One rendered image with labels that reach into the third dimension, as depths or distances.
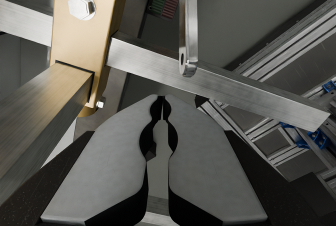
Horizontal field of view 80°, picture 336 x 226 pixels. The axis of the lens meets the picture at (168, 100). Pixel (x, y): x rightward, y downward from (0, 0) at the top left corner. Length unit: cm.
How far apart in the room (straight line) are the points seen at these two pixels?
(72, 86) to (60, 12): 7
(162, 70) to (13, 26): 15
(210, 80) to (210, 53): 90
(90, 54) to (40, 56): 33
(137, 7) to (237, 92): 21
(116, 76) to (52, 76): 21
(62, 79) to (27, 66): 37
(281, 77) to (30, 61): 94
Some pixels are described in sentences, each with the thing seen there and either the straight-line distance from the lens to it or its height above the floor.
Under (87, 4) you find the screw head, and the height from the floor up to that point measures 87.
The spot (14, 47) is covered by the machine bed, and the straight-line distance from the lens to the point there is 53.
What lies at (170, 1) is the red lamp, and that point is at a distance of 35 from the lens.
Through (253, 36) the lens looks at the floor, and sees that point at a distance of 116.
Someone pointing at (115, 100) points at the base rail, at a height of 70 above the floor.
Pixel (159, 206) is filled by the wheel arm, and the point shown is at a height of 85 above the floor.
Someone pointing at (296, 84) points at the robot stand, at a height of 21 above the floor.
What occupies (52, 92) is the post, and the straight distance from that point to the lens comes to 18.
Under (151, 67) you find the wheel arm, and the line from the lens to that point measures 21.
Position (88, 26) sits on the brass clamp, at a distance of 20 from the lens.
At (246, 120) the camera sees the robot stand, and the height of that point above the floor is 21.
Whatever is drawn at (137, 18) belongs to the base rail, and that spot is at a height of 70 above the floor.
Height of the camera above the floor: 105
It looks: 60 degrees down
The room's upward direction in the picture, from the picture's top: 179 degrees counter-clockwise
